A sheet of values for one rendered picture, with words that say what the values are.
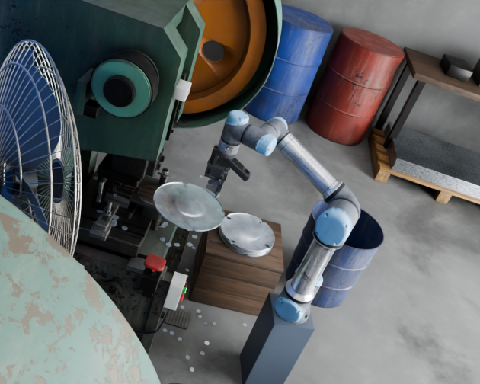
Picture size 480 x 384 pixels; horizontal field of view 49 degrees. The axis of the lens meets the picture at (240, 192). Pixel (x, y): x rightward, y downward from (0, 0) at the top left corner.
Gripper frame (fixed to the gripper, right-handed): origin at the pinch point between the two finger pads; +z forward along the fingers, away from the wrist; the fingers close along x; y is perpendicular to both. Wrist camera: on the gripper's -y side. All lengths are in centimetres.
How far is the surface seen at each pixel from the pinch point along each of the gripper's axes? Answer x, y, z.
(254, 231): -51, -24, 48
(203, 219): 4.6, 2.3, 9.5
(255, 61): -33, 3, -44
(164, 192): -2.6, 20.4, 8.6
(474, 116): -335, -209, 43
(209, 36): -36, 24, -46
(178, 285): 27.1, 2.9, 25.1
